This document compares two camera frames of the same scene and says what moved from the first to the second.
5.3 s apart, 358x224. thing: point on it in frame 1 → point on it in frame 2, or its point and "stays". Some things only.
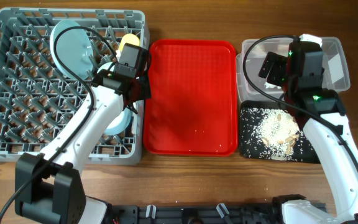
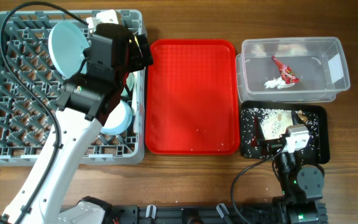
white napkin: (270, 85) stays
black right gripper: (279, 65) → (258, 139)
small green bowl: (120, 123) stays
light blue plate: (74, 49) stays
